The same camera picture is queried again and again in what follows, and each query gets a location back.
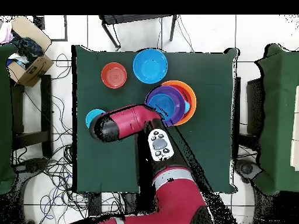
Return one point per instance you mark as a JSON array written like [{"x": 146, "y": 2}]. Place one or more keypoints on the purple bowl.
[{"x": 179, "y": 109}]

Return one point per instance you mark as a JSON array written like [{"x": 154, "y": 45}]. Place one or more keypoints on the blue cup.
[{"x": 187, "y": 106}]

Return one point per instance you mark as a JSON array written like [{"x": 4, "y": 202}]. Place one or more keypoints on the glossy red bowl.
[{"x": 188, "y": 93}]

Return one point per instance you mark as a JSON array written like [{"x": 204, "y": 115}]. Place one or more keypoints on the large orange bowl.
[{"x": 193, "y": 100}]

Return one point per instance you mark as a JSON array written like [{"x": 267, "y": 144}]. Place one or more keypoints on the large blue bowl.
[{"x": 150, "y": 66}]

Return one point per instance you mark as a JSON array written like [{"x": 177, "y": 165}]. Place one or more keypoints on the cyan ribbed bowl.
[{"x": 92, "y": 115}]

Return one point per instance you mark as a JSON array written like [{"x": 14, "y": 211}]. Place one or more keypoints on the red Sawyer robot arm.
[{"x": 177, "y": 198}]

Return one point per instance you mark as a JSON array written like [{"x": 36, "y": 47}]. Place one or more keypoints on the dark green tablecloth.
[{"x": 93, "y": 58}]

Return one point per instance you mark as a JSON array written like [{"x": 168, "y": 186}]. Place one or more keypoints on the black power adapter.
[{"x": 94, "y": 204}]

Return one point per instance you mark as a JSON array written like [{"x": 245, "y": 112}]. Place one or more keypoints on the black bench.
[{"x": 46, "y": 105}]

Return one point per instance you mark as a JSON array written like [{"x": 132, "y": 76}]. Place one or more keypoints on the black metal chair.
[{"x": 130, "y": 18}]

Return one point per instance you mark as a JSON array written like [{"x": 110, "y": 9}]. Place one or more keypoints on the cardboard box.
[{"x": 35, "y": 70}]

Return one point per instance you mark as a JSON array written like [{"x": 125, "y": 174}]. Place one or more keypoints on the green cloth covered table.
[
  {"x": 5, "y": 116},
  {"x": 278, "y": 116}
]

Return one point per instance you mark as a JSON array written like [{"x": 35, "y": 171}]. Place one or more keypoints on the dark blue cloth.
[{"x": 28, "y": 47}]

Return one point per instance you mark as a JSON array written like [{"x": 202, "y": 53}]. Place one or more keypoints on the white box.
[{"x": 296, "y": 116}]

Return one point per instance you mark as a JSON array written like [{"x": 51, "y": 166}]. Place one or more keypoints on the black floor box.
[{"x": 39, "y": 22}]

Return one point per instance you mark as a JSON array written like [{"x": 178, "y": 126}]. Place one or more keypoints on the pale pink cloth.
[{"x": 5, "y": 33}]

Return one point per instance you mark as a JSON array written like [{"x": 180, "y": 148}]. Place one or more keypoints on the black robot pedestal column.
[{"x": 130, "y": 203}]

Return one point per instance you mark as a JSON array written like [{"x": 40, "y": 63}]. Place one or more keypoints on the dark grey pedestal foot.
[
  {"x": 32, "y": 165},
  {"x": 247, "y": 168}
]

